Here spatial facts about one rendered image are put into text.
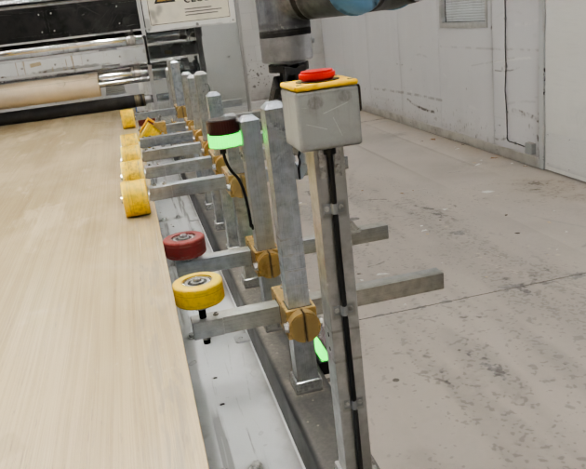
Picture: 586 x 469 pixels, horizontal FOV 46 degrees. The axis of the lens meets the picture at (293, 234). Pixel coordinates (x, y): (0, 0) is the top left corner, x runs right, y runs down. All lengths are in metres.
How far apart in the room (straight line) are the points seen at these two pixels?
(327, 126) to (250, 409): 0.69
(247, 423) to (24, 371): 0.45
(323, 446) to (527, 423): 1.38
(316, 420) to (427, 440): 1.19
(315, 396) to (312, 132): 0.54
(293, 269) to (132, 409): 0.38
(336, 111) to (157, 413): 0.38
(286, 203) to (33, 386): 0.43
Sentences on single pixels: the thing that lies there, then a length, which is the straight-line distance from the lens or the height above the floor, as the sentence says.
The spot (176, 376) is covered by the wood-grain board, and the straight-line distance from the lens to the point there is 0.84.
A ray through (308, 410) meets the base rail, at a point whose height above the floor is 0.70.
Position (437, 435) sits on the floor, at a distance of 2.27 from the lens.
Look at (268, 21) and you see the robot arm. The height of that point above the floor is 1.28.
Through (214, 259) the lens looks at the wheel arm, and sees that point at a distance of 1.35.
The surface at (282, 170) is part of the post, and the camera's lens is 1.02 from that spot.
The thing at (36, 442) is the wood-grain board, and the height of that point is 0.90.
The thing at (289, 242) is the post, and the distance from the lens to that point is 1.05.
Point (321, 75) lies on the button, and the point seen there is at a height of 1.23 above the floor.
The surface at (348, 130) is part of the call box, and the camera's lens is 0.74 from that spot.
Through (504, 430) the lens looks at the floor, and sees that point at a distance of 2.30.
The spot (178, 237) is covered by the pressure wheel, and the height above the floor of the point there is 0.90.
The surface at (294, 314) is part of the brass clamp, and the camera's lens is 1.08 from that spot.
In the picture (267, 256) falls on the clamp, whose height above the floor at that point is 0.87.
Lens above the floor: 1.29
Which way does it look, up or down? 18 degrees down
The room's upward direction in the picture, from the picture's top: 7 degrees counter-clockwise
